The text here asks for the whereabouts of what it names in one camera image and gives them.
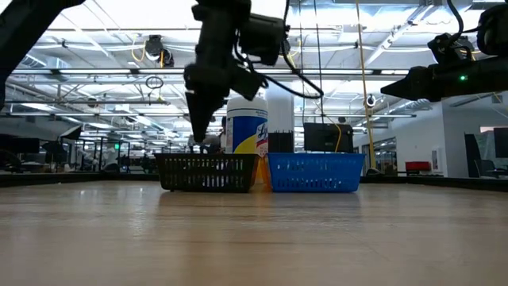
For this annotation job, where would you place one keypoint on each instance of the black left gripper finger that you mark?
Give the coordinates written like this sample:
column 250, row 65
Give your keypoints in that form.
column 202, row 115

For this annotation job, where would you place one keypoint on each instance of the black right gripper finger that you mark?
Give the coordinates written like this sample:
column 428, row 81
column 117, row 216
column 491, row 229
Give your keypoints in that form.
column 409, row 85

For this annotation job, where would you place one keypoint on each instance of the white disinfecting wipes canister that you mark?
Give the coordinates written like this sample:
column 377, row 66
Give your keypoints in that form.
column 248, row 127

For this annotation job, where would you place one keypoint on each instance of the black plastic basket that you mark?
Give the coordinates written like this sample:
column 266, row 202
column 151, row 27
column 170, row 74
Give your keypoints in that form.
column 206, row 175

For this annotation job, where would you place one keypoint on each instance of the blue plastic basket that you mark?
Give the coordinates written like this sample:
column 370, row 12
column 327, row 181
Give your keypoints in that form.
column 315, row 175

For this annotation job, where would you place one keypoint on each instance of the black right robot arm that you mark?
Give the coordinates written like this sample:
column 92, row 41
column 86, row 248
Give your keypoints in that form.
column 494, row 32

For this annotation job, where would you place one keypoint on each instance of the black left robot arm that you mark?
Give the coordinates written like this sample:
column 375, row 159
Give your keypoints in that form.
column 20, row 24

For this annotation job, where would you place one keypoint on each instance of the small round ceiling reel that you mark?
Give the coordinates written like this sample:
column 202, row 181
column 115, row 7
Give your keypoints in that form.
column 370, row 101

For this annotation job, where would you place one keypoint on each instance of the black monitor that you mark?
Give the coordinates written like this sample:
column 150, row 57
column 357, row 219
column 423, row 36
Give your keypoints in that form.
column 325, row 139
column 20, row 145
column 501, row 143

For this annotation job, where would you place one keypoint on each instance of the long ceiling light bar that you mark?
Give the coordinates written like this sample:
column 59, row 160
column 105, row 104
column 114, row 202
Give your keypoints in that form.
column 337, row 72

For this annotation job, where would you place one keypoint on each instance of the red box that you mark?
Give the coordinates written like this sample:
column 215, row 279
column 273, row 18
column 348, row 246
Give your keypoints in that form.
column 418, row 167

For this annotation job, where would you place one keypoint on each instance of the black partition panel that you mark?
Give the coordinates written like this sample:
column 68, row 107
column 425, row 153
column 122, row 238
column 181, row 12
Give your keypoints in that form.
column 282, row 143

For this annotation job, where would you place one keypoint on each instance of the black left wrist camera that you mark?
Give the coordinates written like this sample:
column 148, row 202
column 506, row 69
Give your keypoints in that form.
column 246, row 83

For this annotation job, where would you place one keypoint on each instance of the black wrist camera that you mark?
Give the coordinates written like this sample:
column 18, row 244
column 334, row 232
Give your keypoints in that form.
column 448, row 51
column 246, row 83

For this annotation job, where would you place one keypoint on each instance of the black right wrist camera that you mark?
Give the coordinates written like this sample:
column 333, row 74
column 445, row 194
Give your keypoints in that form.
column 448, row 51

